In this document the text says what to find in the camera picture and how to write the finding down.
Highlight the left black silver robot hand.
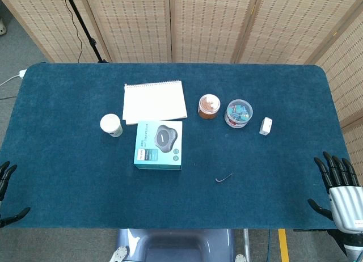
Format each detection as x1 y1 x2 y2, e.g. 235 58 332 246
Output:
0 160 31 229

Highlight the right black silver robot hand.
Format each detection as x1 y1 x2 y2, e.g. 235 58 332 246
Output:
307 151 363 234

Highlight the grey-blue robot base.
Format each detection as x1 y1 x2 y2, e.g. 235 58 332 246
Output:
116 229 236 262

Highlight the small white cardboard box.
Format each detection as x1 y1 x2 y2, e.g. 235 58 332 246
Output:
259 117 273 137

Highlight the teal speaker paper box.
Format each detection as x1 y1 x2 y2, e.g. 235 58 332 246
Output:
133 120 184 172

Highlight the blue table cover cloth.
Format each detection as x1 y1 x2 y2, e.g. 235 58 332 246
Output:
0 62 352 230

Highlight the silver metal table leg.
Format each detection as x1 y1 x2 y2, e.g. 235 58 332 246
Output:
243 229 252 260

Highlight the white floral paper cup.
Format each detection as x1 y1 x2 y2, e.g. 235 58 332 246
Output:
99 113 124 138

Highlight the clear jar of binder clips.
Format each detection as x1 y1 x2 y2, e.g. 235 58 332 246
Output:
223 99 254 129

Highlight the white spiral notebook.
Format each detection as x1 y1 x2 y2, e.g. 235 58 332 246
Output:
122 79 188 126

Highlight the black tripod stand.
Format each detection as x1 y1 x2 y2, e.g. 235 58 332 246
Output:
62 0 108 64

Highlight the clear jar of rubber bands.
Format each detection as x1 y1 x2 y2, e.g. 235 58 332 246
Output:
197 94 221 121

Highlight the bamboo folding screen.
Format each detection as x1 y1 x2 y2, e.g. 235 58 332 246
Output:
0 0 363 178

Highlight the thin blue cable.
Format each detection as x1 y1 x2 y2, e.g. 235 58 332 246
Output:
265 229 273 262

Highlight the white power cable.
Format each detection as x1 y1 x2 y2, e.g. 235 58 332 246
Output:
0 74 21 87

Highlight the thin black hanging cable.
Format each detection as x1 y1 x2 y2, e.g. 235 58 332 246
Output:
58 0 83 64

